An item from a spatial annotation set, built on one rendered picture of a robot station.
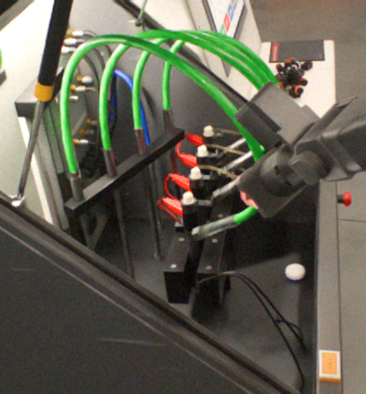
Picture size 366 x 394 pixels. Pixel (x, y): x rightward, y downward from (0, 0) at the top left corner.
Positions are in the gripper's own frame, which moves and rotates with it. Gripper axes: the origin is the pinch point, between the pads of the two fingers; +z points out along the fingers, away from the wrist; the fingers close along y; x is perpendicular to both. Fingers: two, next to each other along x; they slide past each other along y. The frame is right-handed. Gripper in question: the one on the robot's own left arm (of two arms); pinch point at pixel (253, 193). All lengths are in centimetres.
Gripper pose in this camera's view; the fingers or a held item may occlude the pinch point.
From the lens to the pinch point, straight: 93.3
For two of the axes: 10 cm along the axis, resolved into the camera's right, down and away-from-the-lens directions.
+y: -7.2, 5.9, -3.6
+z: -2.7, 2.4, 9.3
